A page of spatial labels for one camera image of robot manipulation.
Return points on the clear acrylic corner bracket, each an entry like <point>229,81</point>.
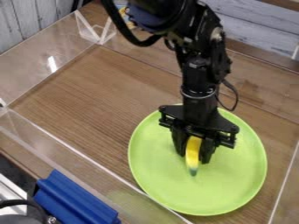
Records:
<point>99,34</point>

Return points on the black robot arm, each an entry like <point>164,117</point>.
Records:
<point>192,31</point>

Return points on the green round plate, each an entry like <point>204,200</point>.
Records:
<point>225,183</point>

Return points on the clear acrylic enclosure wall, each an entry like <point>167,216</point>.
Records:
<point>76,97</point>

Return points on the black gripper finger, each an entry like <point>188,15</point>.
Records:
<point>207,149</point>
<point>179,140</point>

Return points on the blue plastic clamp block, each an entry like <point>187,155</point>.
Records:
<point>71,203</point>

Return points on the yellow toy banana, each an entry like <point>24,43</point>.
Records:
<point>192,153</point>

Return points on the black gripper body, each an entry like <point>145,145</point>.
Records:
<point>199,118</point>

